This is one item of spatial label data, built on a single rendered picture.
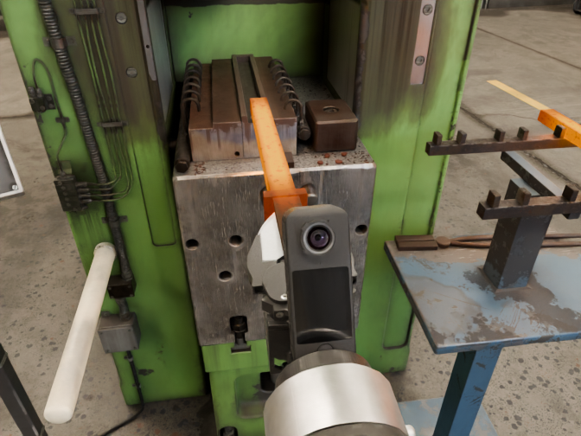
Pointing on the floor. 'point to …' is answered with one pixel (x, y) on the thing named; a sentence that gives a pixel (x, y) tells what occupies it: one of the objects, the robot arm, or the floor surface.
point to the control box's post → (17, 400)
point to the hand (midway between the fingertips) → (288, 213)
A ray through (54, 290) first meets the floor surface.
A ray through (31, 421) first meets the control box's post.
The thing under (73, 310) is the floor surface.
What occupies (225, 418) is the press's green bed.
